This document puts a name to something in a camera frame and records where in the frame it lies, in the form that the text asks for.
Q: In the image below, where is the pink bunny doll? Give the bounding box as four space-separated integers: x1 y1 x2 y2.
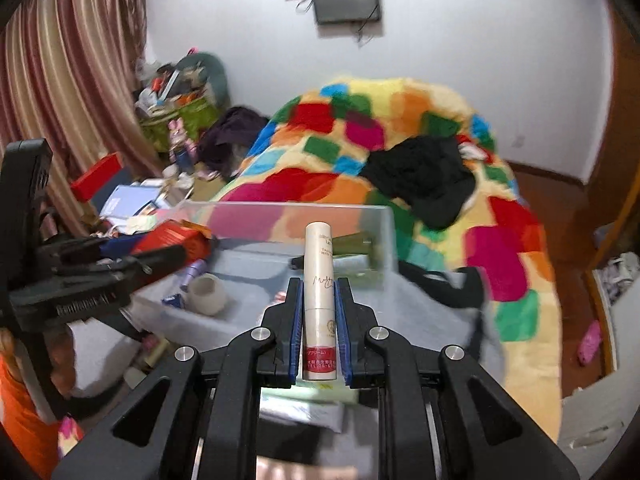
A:
168 117 196 176

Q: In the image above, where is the colourful patchwork duvet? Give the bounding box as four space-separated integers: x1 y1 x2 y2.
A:
218 78 562 438

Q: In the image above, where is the green storage basket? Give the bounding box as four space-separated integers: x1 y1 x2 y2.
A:
139 98 220 153

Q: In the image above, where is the clear plastic storage box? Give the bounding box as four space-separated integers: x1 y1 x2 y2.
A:
130 202 397 351

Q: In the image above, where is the pink clog shoe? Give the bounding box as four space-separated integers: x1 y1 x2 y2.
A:
577 321 602 366

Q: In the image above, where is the white tape roll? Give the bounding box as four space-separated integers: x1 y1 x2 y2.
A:
186 273 227 316

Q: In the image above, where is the black clothing pile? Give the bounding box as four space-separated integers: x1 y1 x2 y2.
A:
359 136 476 231

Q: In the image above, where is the long pale green box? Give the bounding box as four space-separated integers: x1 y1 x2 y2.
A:
262 380 359 404

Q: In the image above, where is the white blue booklet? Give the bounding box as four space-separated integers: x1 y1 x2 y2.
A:
100 184 162 219

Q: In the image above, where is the purple bottle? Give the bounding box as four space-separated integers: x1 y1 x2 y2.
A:
180 259 208 292

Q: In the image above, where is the beige cosmetic tube red cap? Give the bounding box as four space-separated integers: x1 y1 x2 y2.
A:
303 222 337 382

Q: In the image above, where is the striped pink curtain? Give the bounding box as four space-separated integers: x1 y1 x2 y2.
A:
1 0 160 234

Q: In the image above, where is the red box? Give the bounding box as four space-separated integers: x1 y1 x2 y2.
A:
70 152 124 203

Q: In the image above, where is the grey plush toy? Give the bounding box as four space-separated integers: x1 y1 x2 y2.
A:
176 51 229 107

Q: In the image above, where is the red paper envelope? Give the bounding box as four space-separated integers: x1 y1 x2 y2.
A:
132 220 219 263

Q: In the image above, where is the blue white card pack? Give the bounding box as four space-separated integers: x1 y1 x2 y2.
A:
162 292 186 310

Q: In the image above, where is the grey black blanket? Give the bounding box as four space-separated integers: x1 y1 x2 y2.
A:
64 259 507 480

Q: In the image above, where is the dark purple clothing pile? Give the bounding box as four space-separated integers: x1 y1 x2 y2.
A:
196 106 269 180

